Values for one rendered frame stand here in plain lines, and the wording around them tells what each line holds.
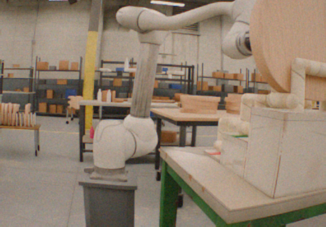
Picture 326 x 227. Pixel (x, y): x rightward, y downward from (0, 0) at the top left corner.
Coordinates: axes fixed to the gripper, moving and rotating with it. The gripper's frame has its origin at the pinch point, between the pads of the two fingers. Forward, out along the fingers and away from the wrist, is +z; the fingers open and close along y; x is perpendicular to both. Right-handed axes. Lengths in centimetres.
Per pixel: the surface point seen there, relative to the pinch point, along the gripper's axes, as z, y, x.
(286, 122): 19.2, 13.8, -22.3
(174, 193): -30, 22, -54
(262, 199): 18.6, 16.7, -37.7
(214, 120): -183, -50, -43
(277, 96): 12.4, 11.8, -17.8
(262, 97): 1.8, 9.7, -18.2
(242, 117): -6.7, 10.4, -24.0
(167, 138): -382, -52, -95
